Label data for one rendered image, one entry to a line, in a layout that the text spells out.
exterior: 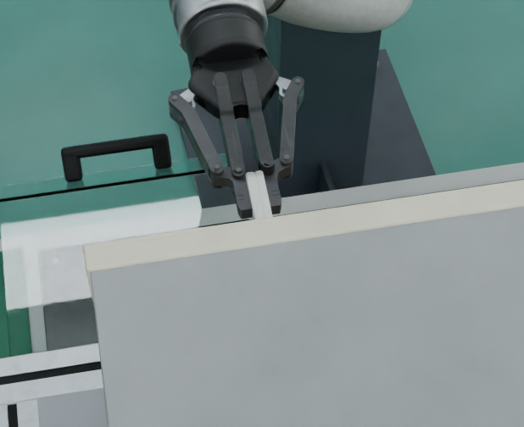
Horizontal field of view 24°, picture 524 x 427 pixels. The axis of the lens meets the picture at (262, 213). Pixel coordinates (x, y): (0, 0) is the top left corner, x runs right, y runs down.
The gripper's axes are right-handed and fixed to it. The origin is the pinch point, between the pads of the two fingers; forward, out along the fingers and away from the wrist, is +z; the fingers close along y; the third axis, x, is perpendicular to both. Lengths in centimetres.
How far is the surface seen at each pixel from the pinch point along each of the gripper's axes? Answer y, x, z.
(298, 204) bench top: -10, -43, -28
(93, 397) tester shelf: 16.5, -6.6, 11.7
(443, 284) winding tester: -10.2, 13.6, 16.8
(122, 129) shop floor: 11, -118, -101
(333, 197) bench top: -15, -43, -28
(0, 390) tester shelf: 24.2, -6.7, 9.7
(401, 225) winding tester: -8.4, 13.6, 11.5
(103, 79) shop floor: 14, -118, -115
